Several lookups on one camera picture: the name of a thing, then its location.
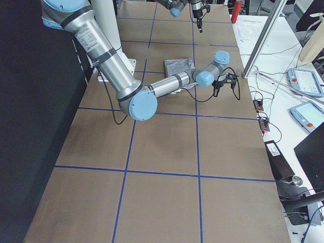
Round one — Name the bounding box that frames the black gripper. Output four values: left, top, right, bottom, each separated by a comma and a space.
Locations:
191, 2, 205, 33
212, 74, 227, 97

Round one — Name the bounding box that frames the navy white striped polo shirt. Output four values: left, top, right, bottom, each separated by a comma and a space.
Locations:
163, 57, 198, 94

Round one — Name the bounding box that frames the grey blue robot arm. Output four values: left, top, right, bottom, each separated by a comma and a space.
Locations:
41, 1, 230, 121
156, 0, 211, 33

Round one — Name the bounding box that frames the red cardboard tube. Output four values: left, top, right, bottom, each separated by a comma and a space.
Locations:
231, 0, 242, 24

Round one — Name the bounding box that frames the orange black connector block far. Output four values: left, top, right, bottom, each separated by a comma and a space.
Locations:
253, 99, 264, 112

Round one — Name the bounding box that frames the orange black connector block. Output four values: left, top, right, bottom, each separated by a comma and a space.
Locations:
258, 117, 270, 134
253, 99, 264, 112

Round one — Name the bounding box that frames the white reacher grabber stick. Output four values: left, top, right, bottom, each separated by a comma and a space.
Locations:
254, 67, 323, 105

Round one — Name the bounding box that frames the orange black connector block near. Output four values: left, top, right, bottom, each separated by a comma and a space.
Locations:
258, 117, 270, 134

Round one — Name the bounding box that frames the blue teach pendant far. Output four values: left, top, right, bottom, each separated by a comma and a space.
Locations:
288, 68, 323, 98

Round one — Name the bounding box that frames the blue teach pendant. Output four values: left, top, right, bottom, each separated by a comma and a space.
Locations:
289, 101, 323, 133
288, 68, 323, 98

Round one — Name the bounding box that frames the blue teach pendant near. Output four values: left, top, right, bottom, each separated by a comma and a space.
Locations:
289, 101, 323, 133

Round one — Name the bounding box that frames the black box with white label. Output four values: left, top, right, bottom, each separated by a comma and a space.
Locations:
264, 140, 295, 180

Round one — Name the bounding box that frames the black monitor with stand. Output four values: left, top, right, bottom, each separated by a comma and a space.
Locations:
276, 125, 323, 226

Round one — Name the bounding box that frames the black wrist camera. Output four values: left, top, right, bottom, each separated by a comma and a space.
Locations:
226, 73, 237, 90
202, 4, 211, 13

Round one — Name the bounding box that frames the grey aluminium frame post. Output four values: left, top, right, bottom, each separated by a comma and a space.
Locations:
242, 0, 287, 78

